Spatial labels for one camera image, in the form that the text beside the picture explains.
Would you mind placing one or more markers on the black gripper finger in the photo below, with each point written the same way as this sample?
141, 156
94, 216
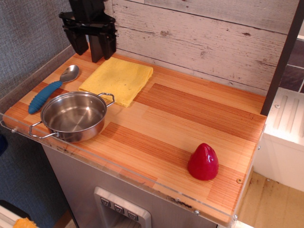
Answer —
78, 41
107, 43

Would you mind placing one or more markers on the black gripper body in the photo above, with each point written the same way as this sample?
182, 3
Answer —
87, 17

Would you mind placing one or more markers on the yellow cloth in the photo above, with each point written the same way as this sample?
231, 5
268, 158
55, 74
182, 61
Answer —
121, 78

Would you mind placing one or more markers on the stainless steel pot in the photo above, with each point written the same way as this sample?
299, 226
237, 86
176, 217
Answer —
75, 116

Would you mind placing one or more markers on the clear acrylic table edge guard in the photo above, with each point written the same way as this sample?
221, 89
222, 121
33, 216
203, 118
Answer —
156, 167

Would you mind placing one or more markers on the red plastic strawberry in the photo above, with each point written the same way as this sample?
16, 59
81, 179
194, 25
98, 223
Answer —
203, 163

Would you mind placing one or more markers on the grey toy fridge cabinet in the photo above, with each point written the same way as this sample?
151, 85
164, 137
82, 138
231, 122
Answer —
78, 181

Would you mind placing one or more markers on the silver dispenser button panel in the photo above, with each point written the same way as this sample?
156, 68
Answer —
114, 210

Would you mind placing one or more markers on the orange object bottom left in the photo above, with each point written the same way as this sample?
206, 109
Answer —
24, 223

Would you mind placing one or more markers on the white toy sink unit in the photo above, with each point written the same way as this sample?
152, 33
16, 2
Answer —
280, 153

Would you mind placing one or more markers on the dark vertical post left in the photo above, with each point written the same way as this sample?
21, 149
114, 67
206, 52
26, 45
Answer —
96, 48

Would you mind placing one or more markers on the dark vertical post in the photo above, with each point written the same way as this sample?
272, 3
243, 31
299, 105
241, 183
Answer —
285, 55
96, 48

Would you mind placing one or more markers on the blue handled metal spoon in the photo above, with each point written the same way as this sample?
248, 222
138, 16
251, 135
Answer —
70, 74

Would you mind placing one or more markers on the dark vertical post right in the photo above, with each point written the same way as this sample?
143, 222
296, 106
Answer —
285, 55

